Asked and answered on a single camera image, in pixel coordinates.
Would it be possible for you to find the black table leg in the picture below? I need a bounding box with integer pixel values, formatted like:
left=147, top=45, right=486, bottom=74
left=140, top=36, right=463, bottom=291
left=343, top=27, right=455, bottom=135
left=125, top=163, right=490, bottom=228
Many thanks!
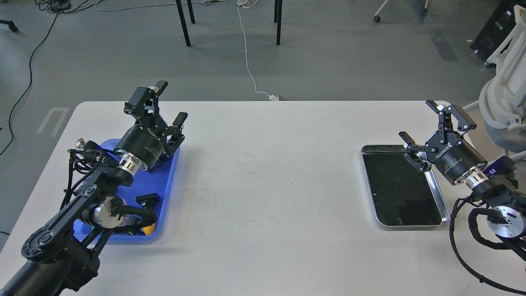
left=274, top=0, right=283, bottom=46
left=175, top=0, right=195, bottom=47

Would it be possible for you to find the black equipment case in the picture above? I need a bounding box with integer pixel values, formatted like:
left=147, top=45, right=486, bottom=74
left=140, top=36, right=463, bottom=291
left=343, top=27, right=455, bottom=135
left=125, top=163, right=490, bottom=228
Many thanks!
left=470, top=0, right=526, bottom=66

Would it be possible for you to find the black table leg left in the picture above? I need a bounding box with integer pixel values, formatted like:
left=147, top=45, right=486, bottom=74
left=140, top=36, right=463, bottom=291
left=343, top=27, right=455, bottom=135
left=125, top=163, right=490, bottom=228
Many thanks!
left=175, top=0, right=195, bottom=47

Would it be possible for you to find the silver metal tray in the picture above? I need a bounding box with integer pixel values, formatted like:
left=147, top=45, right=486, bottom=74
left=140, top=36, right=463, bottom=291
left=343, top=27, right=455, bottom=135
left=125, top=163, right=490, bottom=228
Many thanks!
left=361, top=145, right=450, bottom=230

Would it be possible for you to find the white cable on floor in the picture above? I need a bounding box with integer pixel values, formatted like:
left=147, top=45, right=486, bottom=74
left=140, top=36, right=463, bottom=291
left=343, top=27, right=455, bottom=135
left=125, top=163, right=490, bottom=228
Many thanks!
left=237, top=0, right=279, bottom=102

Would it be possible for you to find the black cable on floor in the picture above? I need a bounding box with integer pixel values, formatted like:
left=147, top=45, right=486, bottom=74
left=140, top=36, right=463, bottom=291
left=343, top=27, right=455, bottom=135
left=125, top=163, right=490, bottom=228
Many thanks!
left=0, top=0, right=95, bottom=156

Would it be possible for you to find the white office chair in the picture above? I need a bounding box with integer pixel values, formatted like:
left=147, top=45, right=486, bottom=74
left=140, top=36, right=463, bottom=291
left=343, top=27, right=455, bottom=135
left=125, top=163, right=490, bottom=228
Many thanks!
left=464, top=5, right=525, bottom=161

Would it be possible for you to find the black push button switch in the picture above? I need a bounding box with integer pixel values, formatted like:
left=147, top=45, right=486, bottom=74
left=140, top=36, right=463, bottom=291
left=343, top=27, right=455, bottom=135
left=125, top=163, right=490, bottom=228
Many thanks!
left=135, top=193, right=160, bottom=210

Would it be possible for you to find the white chair caster base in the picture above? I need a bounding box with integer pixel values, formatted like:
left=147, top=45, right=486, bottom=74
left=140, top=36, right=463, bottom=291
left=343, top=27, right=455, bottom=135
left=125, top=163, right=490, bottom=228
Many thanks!
left=373, top=0, right=432, bottom=23

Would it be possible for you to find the yellow push button switch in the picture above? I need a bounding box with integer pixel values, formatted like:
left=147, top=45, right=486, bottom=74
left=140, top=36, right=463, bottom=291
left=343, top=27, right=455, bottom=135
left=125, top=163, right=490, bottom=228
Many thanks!
left=128, top=223, right=156, bottom=236

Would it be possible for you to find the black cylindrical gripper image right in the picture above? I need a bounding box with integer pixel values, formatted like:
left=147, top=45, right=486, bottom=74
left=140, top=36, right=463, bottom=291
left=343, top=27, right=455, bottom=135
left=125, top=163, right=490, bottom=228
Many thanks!
left=398, top=100, right=488, bottom=185

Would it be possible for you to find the black table leg right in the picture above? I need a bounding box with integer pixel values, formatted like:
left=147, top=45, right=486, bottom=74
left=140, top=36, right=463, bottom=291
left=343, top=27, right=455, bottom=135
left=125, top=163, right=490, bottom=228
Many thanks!
left=274, top=0, right=283, bottom=46

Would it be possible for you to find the blue plastic tray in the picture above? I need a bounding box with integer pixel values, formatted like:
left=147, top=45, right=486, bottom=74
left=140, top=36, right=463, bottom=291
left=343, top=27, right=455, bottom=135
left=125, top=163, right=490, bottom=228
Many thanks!
left=62, top=139, right=178, bottom=244

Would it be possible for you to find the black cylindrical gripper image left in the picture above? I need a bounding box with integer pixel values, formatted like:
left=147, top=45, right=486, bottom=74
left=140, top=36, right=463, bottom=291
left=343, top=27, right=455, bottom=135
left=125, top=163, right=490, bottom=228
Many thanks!
left=113, top=81, right=188, bottom=171

